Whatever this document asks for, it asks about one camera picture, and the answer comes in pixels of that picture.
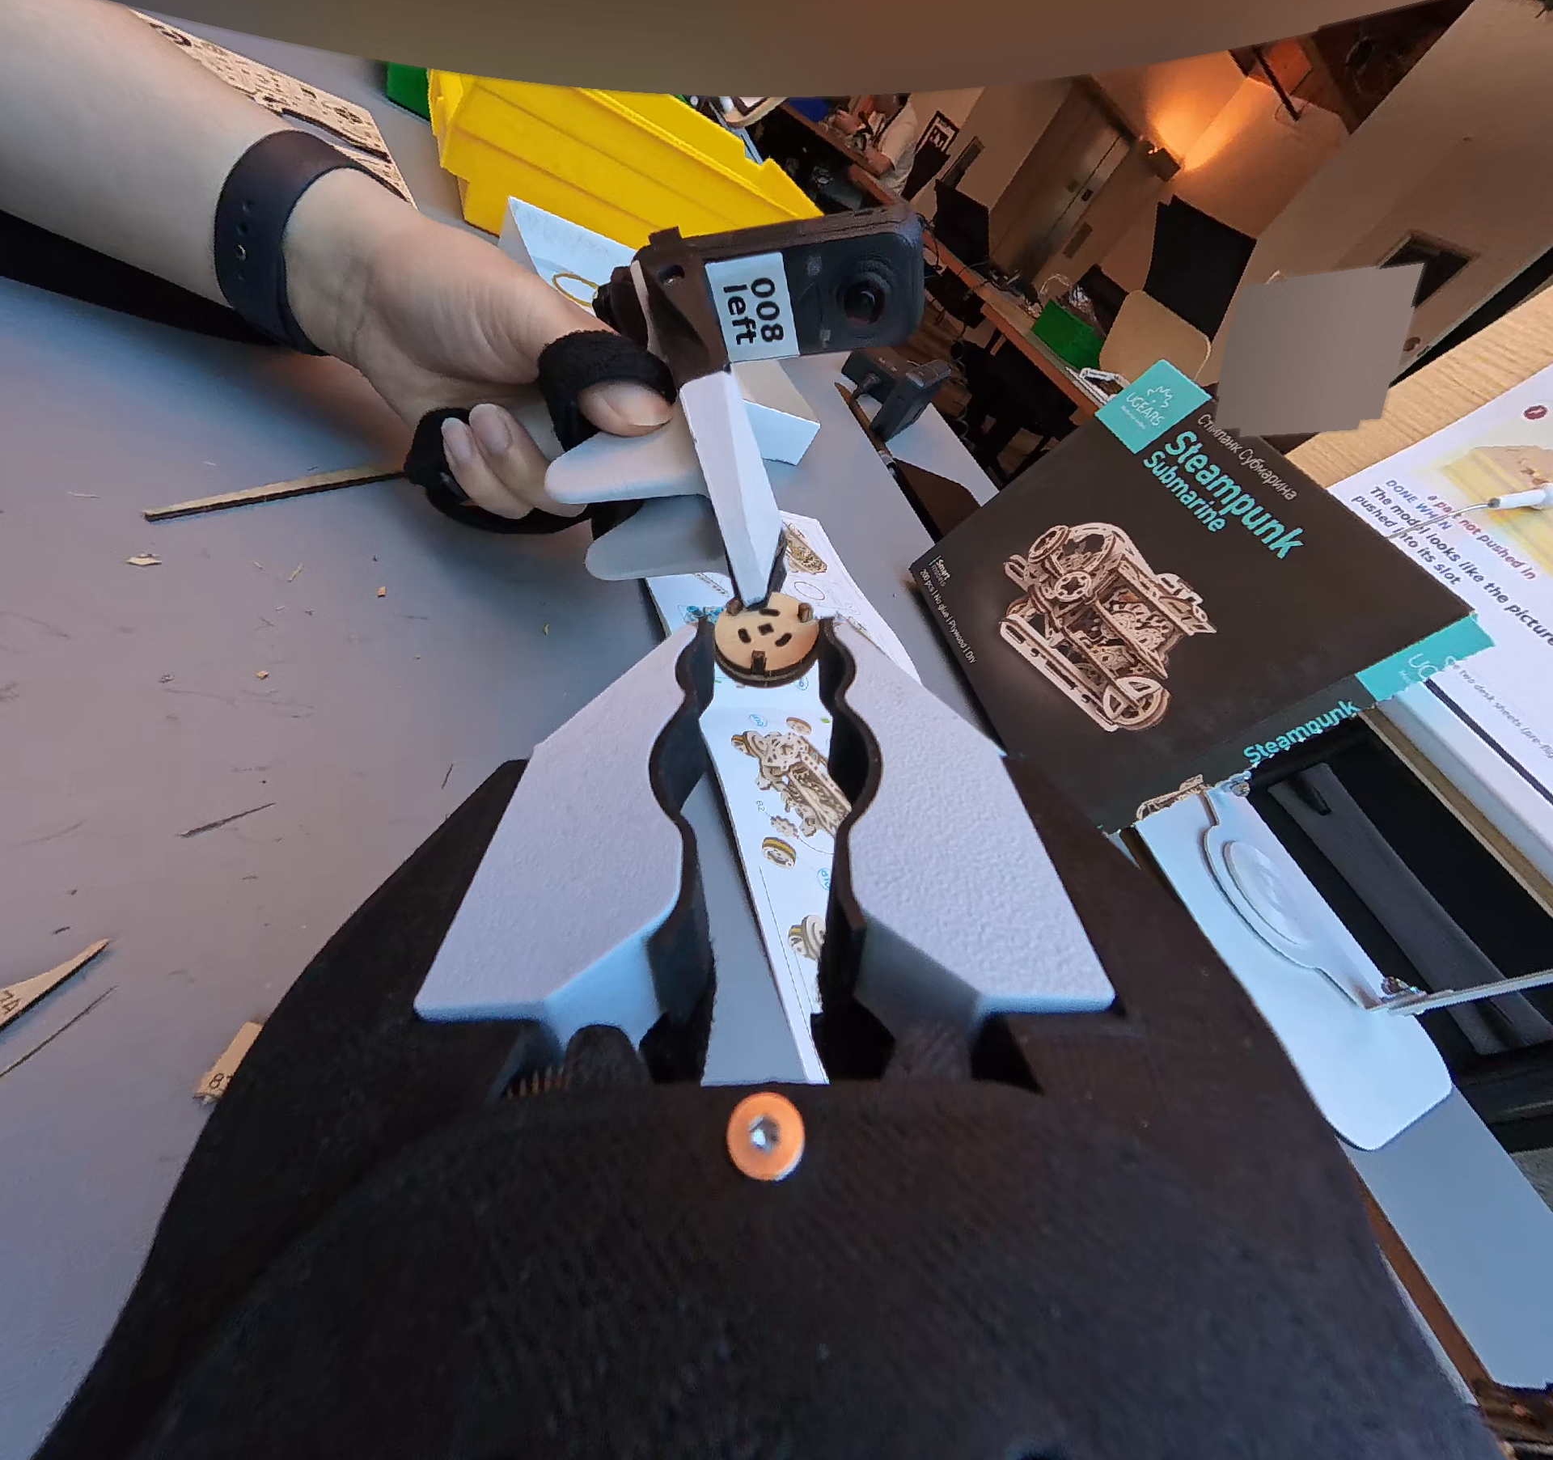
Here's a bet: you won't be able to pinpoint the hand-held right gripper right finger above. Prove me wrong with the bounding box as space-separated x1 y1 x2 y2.
815 615 1117 1055

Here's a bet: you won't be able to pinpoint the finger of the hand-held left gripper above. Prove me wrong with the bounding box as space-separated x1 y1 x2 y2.
678 363 788 617
728 358 825 470

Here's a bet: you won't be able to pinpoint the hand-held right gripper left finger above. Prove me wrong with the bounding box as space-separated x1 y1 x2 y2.
413 619 720 1082

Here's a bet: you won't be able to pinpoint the round wooden gear piece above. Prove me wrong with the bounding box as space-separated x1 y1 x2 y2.
713 592 823 685

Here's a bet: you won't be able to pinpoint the person's left forearm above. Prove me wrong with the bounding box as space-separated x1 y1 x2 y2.
0 0 275 313

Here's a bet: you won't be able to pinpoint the black desk device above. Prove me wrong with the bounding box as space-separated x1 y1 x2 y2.
842 346 955 441

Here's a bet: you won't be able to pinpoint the grey desk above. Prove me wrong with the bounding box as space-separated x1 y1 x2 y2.
0 15 1015 1460

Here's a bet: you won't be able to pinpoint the person's left hand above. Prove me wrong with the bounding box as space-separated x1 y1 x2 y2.
285 166 682 520

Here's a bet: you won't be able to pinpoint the white instruction booklet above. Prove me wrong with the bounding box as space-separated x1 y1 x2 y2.
643 511 972 1086

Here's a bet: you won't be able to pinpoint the yellow plastic bin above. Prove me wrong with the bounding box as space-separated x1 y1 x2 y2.
428 69 825 251

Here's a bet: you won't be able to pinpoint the white printed sheet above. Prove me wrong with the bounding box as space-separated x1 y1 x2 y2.
502 197 639 319

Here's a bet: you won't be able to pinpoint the green storage box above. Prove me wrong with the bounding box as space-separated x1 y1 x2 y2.
1032 300 1104 369

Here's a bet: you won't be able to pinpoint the white tray with magnifier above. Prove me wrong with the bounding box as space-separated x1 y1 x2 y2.
1135 780 1458 1152

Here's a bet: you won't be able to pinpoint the white chair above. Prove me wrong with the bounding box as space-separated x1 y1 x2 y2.
1098 288 1214 389

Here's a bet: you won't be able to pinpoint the small printed wooden offcut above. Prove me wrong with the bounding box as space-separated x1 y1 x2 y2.
194 1020 263 1105

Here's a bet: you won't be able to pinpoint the black model kit box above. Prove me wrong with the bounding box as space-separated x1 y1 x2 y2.
910 358 1497 836

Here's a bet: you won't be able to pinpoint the long wooden strip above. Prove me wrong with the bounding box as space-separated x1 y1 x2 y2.
143 462 409 522

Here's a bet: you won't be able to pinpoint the scattered wood chips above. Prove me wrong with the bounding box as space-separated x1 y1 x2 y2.
60 485 560 787

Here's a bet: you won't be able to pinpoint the laser-cut plywood sheet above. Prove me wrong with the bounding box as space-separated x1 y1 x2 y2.
128 9 420 205

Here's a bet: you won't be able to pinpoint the thin metal rod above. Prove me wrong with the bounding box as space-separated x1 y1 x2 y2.
1371 968 1553 1014

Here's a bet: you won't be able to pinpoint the pointed wooden offcut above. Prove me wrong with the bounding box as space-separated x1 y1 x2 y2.
0 939 110 1031

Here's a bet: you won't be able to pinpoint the black wristband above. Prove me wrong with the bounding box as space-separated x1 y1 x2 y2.
211 127 414 354

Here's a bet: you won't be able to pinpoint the white instruction poster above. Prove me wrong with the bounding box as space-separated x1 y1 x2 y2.
1328 385 1553 878

